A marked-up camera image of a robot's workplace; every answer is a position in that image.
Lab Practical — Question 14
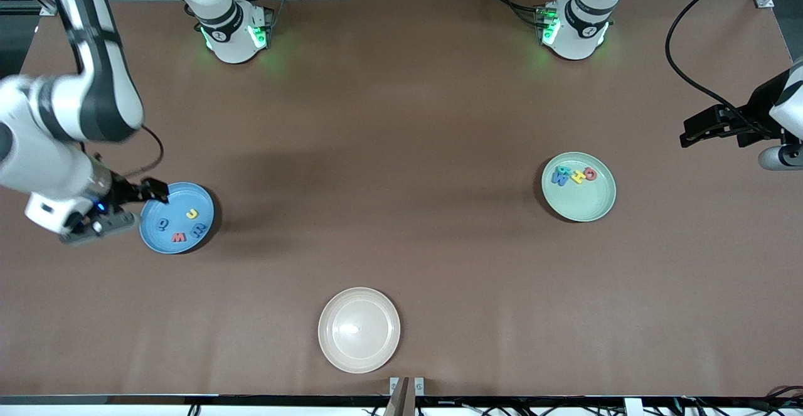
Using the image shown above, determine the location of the blue plate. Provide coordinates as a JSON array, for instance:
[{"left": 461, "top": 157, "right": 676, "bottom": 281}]
[{"left": 139, "top": 182, "right": 215, "bottom": 255}]

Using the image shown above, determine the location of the light green plate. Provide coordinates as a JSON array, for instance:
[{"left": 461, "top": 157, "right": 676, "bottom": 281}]
[{"left": 541, "top": 152, "right": 617, "bottom": 223}]

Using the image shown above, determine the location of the beige plate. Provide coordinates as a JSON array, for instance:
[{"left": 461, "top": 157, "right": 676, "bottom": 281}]
[{"left": 318, "top": 287, "right": 401, "bottom": 374}]

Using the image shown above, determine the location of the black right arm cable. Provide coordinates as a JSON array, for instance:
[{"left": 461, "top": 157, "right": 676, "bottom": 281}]
[{"left": 122, "top": 126, "right": 165, "bottom": 179}]

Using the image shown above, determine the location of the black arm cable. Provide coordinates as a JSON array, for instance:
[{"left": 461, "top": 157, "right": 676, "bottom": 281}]
[
  {"left": 122, "top": 126, "right": 165, "bottom": 179},
  {"left": 665, "top": 0, "right": 803, "bottom": 134}
]

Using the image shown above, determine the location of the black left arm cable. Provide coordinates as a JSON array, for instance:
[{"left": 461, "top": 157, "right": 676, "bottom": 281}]
[{"left": 665, "top": 0, "right": 803, "bottom": 134}]

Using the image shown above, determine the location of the metal bracket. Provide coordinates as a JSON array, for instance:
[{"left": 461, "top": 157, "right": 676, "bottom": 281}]
[{"left": 390, "top": 376, "right": 425, "bottom": 398}]

